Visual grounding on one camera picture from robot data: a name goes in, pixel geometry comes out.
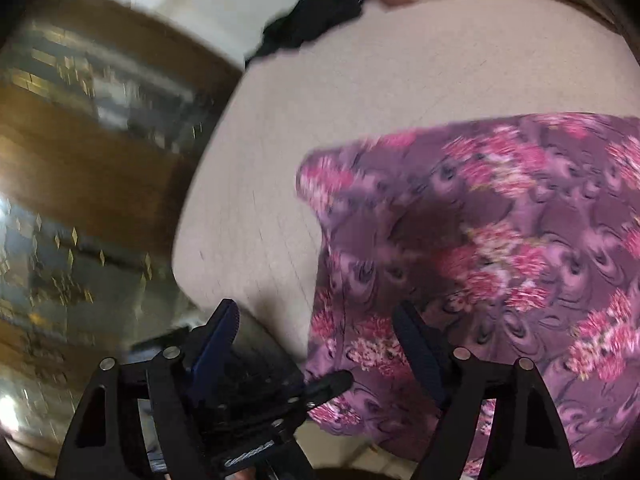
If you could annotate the purple pink floral garment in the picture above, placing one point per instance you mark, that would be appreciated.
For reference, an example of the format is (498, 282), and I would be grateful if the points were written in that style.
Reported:
(516, 237)

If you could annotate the black crumpled garment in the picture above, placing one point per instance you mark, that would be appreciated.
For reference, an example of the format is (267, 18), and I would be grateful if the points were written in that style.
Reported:
(306, 22)

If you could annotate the brown wooden cabinet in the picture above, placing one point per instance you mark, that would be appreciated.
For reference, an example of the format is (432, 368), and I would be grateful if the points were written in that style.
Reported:
(105, 113)

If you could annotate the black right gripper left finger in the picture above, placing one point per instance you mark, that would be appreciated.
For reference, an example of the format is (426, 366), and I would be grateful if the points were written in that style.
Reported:
(105, 438)

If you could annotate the beige quilted sofa seat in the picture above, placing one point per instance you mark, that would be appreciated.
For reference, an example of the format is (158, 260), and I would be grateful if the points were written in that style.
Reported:
(245, 233)

